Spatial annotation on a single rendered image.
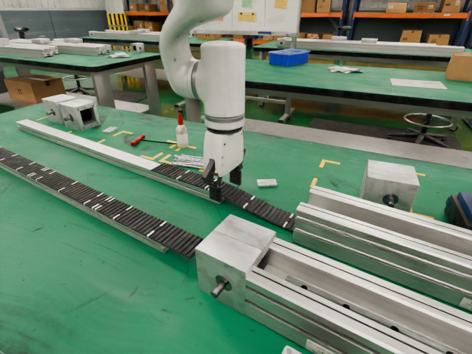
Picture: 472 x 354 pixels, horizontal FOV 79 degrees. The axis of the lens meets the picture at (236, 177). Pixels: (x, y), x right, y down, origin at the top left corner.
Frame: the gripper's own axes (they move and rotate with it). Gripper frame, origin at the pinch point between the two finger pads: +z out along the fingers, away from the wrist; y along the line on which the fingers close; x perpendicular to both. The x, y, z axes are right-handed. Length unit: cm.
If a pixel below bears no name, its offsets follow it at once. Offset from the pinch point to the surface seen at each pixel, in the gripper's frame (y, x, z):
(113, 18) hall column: -468, -636, -16
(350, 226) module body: 4.9, 29.1, -4.4
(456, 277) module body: 5.0, 45.3, -1.6
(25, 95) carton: -111, -360, 52
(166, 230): 18.7, -1.7, 0.5
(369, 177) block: -12.8, 29.0, -5.4
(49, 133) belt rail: 2, -74, 1
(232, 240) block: 19.6, 14.4, -5.5
